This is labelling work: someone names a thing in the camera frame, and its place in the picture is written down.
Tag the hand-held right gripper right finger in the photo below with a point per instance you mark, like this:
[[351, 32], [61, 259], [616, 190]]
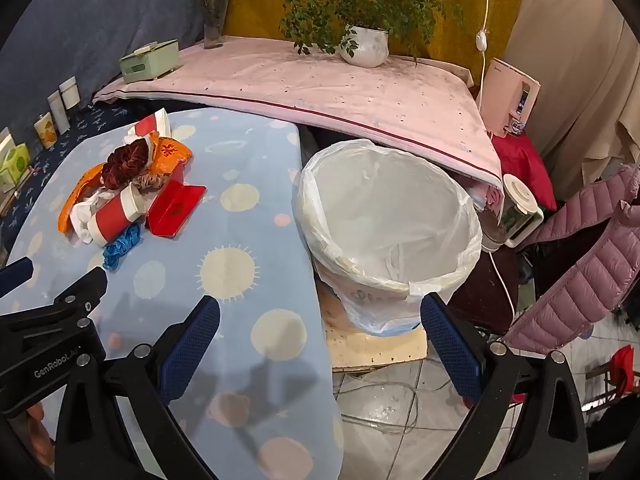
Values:
[[452, 350]]

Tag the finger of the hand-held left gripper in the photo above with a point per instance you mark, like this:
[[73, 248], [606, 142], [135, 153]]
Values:
[[80, 292], [15, 274]]

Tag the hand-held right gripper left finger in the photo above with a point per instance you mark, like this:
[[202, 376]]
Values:
[[192, 345]]

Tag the blue scrunchie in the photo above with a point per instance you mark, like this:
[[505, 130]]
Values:
[[120, 247]]

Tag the red white paper cup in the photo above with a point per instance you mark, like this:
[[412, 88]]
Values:
[[112, 217]]

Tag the white trash bin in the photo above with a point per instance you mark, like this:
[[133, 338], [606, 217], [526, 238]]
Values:
[[372, 296]]

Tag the red box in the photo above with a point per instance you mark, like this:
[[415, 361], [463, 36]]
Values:
[[175, 207]]

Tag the dark red scrunchie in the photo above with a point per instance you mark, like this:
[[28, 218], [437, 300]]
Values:
[[127, 160]]

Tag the white plastic bin liner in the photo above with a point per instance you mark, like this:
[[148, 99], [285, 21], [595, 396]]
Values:
[[390, 200]]

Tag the orange plastic bag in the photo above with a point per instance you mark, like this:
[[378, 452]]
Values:
[[170, 150]]

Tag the person's left hand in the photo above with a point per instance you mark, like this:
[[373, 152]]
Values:
[[37, 432]]

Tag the white crumpled sock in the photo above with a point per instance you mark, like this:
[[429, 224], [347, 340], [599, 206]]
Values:
[[85, 207], [85, 234]]

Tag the dark maroon cloth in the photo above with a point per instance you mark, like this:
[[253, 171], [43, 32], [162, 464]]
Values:
[[480, 285]]

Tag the green print small box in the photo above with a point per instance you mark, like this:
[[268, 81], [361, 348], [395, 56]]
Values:
[[15, 164]]

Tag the blue dotted cloth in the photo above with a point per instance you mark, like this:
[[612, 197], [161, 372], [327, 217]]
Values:
[[250, 240]]

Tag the brown scrunchie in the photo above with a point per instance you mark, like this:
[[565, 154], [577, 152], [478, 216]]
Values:
[[150, 181]]

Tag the pink down jacket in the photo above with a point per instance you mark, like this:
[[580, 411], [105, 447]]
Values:
[[575, 280]]

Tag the orange print small box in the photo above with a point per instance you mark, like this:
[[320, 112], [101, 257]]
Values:
[[45, 131]]

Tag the white blender jug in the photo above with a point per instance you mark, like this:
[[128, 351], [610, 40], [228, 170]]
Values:
[[517, 200]]

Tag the grey small box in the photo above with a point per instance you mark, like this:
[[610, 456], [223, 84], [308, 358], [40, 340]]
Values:
[[58, 110]]

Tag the navy printed cloth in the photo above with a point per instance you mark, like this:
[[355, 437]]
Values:
[[90, 121]]

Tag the red stool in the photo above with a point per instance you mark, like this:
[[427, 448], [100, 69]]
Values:
[[622, 365]]

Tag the white and red socks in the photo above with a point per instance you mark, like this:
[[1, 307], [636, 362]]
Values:
[[150, 122]]

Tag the white small box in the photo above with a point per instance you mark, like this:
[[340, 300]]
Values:
[[70, 92]]

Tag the red cloth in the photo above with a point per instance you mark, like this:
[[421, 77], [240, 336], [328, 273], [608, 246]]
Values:
[[520, 165]]

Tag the green tissue box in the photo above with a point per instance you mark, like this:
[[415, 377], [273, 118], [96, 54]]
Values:
[[150, 62]]

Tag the pink appliance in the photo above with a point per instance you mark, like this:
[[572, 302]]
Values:
[[500, 95]]

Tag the blue denim cloth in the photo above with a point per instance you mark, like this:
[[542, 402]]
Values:
[[100, 10]]

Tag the pink blanket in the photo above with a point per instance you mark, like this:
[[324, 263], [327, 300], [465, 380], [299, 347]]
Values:
[[325, 90]]

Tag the glass vase with red flowers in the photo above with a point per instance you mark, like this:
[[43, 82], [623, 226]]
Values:
[[216, 20]]

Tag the beige curtain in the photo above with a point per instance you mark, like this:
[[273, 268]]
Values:
[[575, 60]]

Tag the green plant in white pot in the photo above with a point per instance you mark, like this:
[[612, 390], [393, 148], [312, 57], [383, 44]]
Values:
[[365, 46]]

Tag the yellow cloth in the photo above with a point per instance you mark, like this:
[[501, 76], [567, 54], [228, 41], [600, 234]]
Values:
[[255, 15]]

